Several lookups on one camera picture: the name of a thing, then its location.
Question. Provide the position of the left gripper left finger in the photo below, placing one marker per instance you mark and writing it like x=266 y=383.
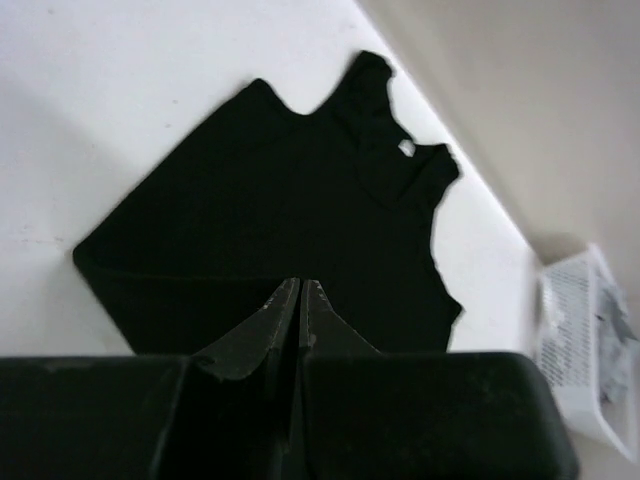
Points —
x=233 y=419

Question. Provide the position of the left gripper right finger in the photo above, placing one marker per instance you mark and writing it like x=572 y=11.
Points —
x=322 y=332

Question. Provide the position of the black tank top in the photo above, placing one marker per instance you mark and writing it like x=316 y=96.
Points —
x=257 y=194

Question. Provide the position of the crumpled grey tank top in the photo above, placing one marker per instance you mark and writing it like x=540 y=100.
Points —
x=616 y=347

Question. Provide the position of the white plastic laundry basket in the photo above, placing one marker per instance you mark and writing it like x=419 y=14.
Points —
x=567 y=351

